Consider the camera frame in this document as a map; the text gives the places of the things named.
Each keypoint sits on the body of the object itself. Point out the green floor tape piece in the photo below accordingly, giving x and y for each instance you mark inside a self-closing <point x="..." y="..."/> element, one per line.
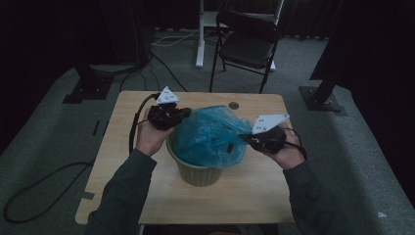
<point x="88" y="196"/>

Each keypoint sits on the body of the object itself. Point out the small white floor scrap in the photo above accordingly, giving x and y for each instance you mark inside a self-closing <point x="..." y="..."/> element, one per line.
<point x="381" y="215"/>

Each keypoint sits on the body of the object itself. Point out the blue plastic trash bag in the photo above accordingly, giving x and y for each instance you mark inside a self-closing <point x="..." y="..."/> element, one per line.
<point x="205" y="137"/>

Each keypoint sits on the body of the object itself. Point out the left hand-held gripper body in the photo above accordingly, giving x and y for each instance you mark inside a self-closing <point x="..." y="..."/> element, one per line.
<point x="163" y="116"/>

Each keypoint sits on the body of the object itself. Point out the dark curtain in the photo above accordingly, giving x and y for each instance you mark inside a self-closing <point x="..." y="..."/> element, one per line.
<point x="306" y="16"/>

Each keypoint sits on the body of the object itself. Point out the black floor tape strip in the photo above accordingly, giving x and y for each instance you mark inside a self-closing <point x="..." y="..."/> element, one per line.
<point x="95" y="128"/>

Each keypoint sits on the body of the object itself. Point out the green plastic trash bin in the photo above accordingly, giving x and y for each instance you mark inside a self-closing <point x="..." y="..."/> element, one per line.
<point x="199" y="176"/>

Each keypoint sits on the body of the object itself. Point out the black stand base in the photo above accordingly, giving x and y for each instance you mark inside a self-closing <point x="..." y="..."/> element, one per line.
<point x="321" y="98"/>
<point x="88" y="88"/>

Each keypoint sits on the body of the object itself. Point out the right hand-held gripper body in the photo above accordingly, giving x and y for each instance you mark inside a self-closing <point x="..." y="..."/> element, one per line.
<point x="269" y="140"/>

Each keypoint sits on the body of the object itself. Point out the person's left hand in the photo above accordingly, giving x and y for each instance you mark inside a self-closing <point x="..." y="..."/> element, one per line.
<point x="150" y="138"/>

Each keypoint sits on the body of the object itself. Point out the black folding chair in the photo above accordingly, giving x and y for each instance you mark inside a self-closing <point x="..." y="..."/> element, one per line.
<point x="248" y="49"/>

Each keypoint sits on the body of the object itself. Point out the person's right hand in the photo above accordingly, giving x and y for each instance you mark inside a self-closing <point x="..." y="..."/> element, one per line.
<point x="290" y="155"/>

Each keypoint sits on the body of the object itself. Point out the round table grommet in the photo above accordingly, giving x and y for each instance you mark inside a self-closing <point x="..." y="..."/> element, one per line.
<point x="233" y="105"/>

